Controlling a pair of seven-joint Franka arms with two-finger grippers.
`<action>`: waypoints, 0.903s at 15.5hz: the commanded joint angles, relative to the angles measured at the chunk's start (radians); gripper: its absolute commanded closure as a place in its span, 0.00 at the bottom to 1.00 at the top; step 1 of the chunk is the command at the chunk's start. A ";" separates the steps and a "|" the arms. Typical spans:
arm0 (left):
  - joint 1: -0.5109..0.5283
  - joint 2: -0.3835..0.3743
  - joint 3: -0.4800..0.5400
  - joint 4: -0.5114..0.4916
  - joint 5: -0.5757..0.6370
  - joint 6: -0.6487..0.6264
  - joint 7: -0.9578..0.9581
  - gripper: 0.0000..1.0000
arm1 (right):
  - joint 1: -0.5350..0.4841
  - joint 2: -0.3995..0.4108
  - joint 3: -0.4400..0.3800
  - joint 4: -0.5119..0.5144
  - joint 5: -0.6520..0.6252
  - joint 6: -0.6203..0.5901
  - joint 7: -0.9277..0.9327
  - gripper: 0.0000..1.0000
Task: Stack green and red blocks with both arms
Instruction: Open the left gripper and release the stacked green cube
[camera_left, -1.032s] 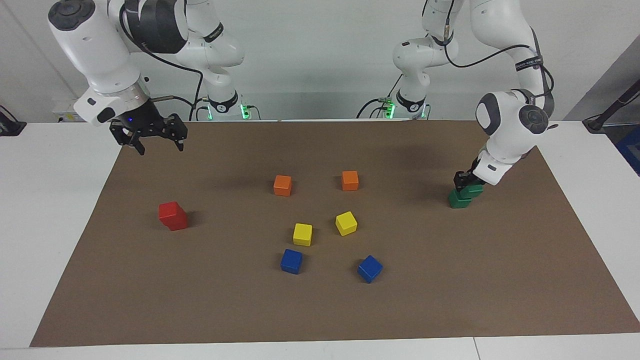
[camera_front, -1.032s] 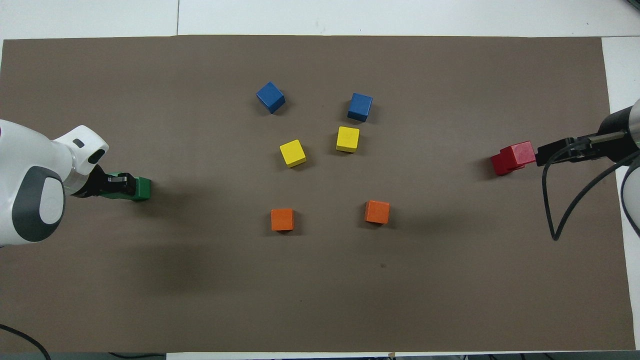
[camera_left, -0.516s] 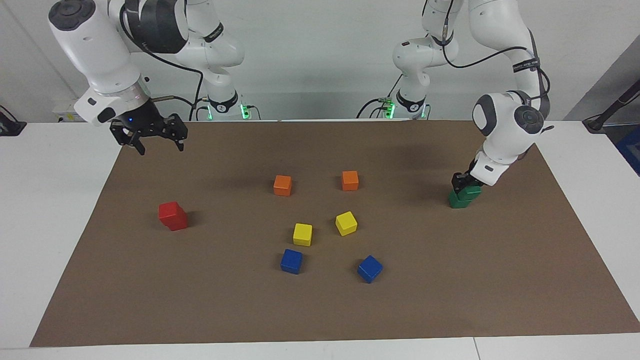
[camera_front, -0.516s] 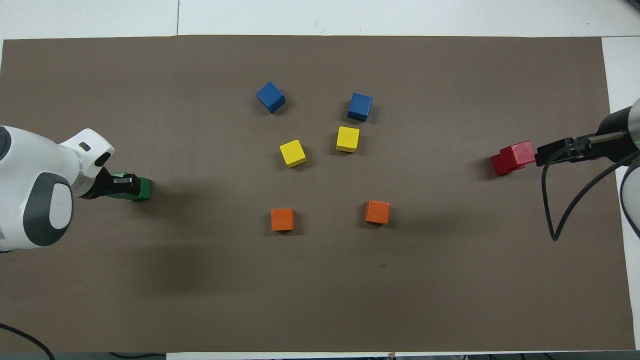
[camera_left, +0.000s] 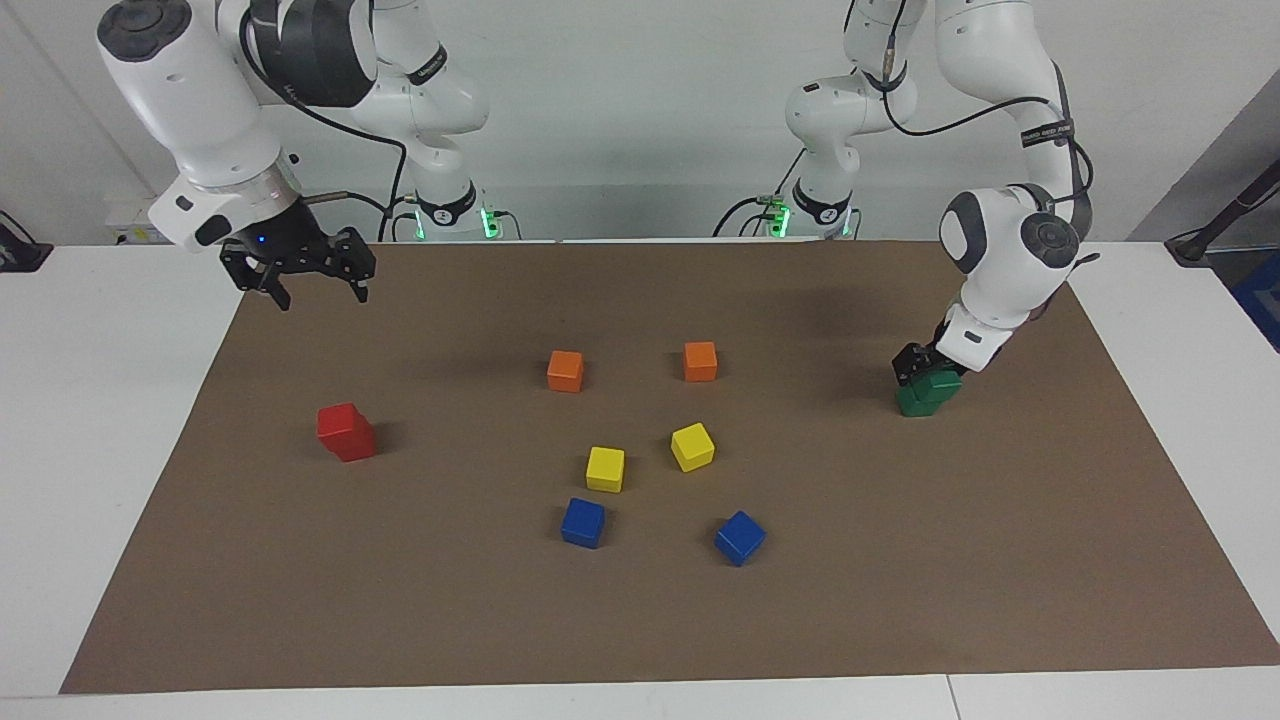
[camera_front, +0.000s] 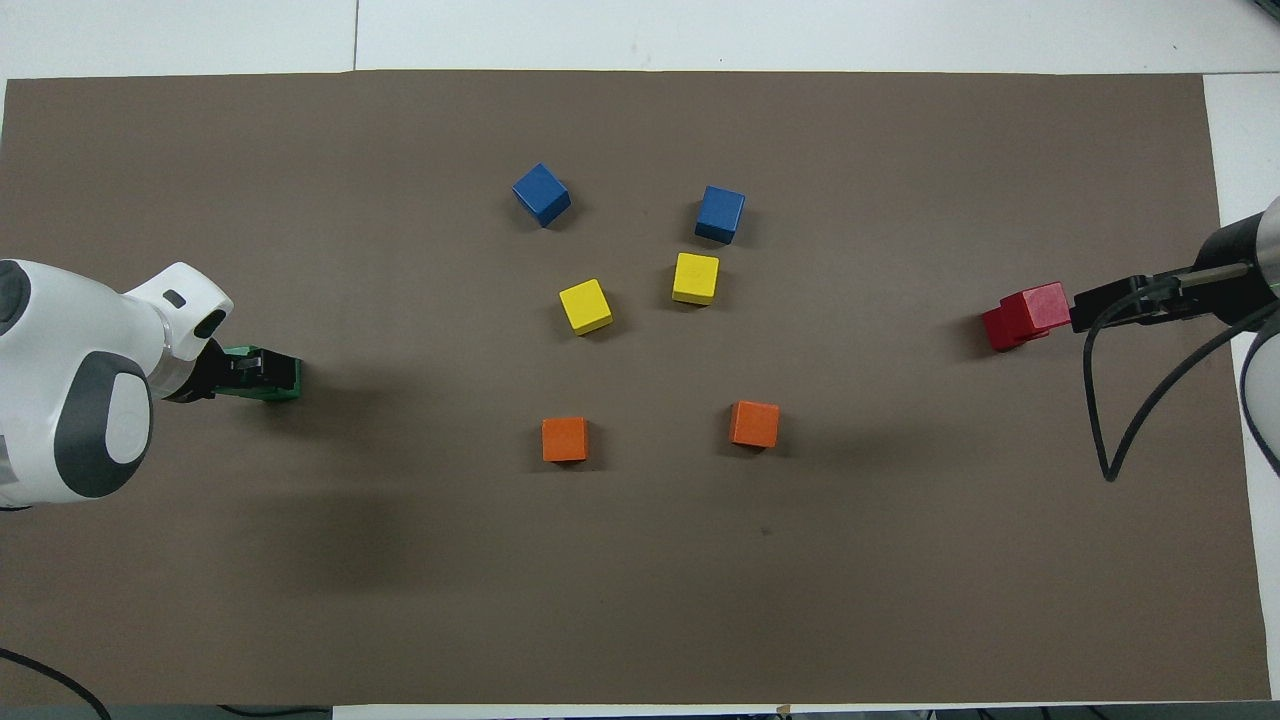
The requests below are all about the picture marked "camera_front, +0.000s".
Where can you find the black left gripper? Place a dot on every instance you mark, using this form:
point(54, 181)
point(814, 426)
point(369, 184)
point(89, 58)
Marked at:
point(203, 375)

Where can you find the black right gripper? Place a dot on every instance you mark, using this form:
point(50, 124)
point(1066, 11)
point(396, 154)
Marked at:
point(1232, 265)

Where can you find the green wooden cube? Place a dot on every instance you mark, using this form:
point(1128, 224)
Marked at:
point(240, 393)
point(296, 388)

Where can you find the red wooden cube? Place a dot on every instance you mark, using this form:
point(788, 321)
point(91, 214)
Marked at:
point(1037, 308)
point(995, 330)

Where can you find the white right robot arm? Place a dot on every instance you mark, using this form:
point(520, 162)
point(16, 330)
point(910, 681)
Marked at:
point(1265, 380)

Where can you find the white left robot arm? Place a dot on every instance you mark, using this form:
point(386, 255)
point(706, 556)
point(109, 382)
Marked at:
point(60, 400)

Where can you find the orange wooden cube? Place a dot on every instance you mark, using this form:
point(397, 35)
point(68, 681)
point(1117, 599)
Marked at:
point(565, 439)
point(754, 423)

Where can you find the yellow wooden cube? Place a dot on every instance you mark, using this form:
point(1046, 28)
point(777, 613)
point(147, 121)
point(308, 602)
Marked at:
point(695, 278)
point(585, 306)

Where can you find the blue wooden cube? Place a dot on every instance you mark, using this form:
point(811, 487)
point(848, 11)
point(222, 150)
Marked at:
point(720, 214)
point(541, 194)

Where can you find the brown table mat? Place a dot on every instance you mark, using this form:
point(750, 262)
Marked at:
point(640, 600)

